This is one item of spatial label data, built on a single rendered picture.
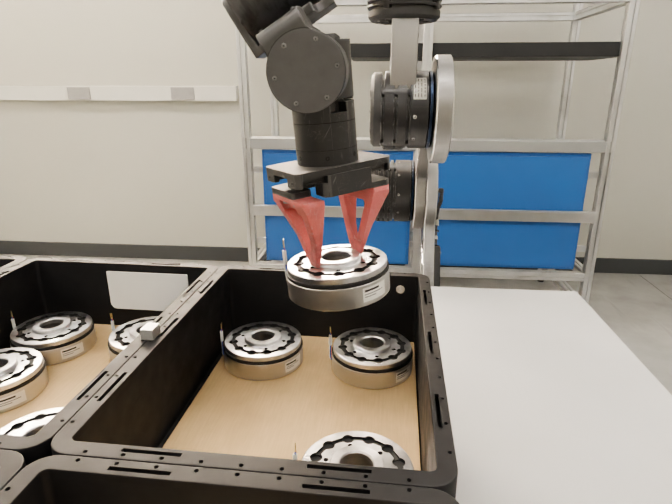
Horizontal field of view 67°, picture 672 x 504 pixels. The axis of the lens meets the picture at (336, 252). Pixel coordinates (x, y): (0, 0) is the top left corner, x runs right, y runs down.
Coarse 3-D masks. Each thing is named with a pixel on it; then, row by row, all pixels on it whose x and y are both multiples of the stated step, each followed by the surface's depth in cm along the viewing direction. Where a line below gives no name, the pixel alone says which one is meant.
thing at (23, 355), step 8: (0, 352) 64; (8, 352) 64; (16, 352) 64; (24, 352) 64; (32, 352) 63; (24, 360) 62; (32, 360) 62; (40, 360) 62; (16, 368) 60; (24, 368) 60; (32, 368) 60; (40, 368) 61; (0, 376) 58; (8, 376) 58; (16, 376) 59; (24, 376) 58; (32, 376) 59; (0, 384) 57; (8, 384) 57; (16, 384) 57
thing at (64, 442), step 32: (96, 416) 41; (448, 416) 40; (64, 448) 37; (96, 448) 37; (128, 448) 37; (160, 448) 37; (448, 448) 37; (352, 480) 34; (384, 480) 34; (416, 480) 34; (448, 480) 34
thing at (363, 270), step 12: (372, 252) 52; (288, 264) 51; (300, 264) 51; (360, 264) 49; (372, 264) 50; (384, 264) 49; (300, 276) 48; (312, 276) 47; (324, 276) 47; (336, 276) 47; (348, 276) 46; (360, 276) 47; (372, 276) 47
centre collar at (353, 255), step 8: (336, 248) 53; (344, 248) 53; (328, 256) 52; (344, 256) 52; (352, 256) 50; (320, 264) 49; (328, 264) 49; (336, 264) 48; (344, 264) 49; (352, 264) 49
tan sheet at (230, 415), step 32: (320, 352) 70; (224, 384) 62; (256, 384) 62; (288, 384) 62; (320, 384) 62; (192, 416) 56; (224, 416) 56; (256, 416) 56; (288, 416) 56; (320, 416) 56; (352, 416) 56; (384, 416) 56; (416, 416) 56; (192, 448) 51; (224, 448) 51; (256, 448) 51; (288, 448) 51; (416, 448) 51
